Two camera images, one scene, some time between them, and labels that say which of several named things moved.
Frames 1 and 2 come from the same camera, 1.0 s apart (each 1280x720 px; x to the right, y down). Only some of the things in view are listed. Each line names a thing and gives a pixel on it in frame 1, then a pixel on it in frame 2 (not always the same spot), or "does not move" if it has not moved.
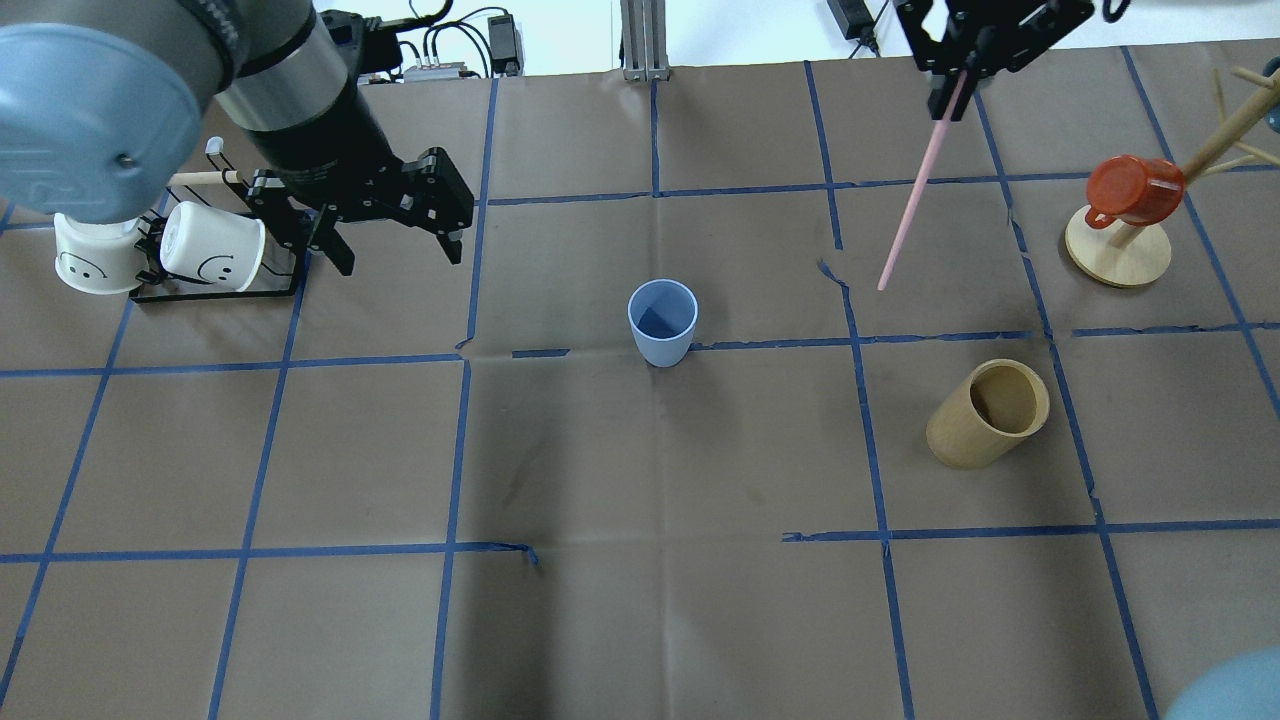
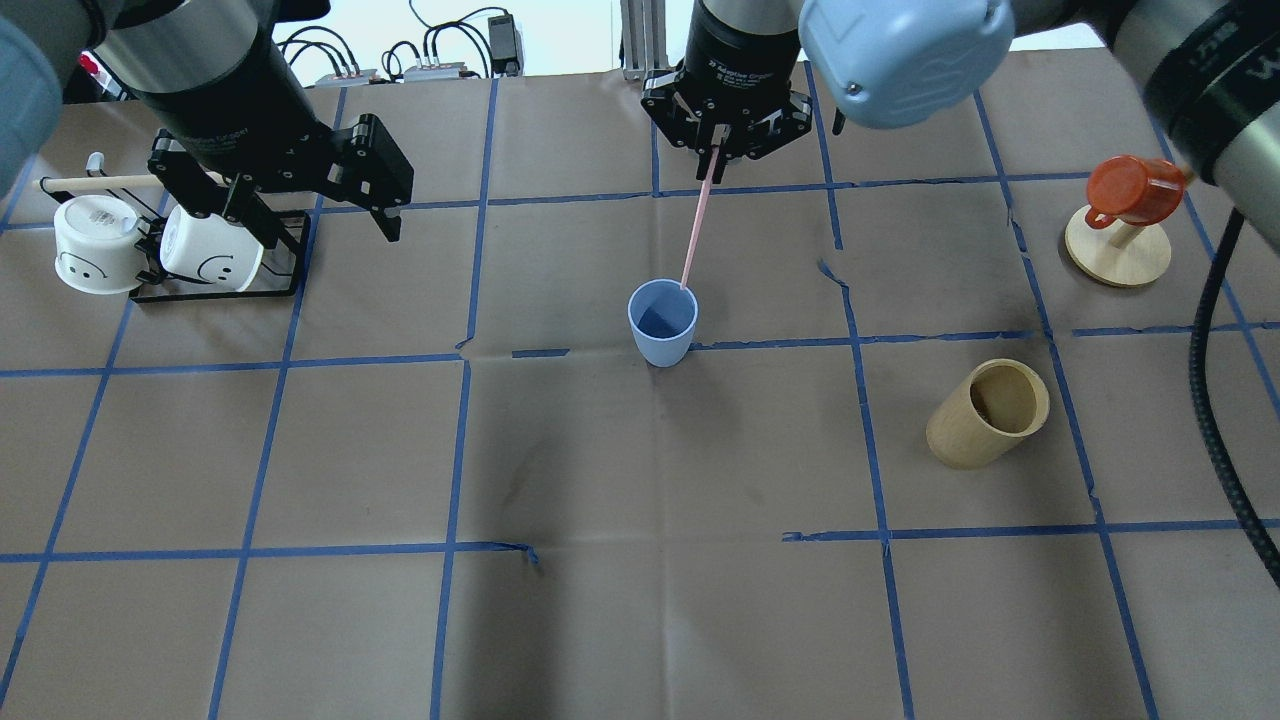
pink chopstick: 955,92 → 699,214
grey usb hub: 433,71 does not move
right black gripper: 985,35 → 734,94
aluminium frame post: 644,37 does not move
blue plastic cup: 663,315 does not move
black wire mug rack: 283,257 does not move
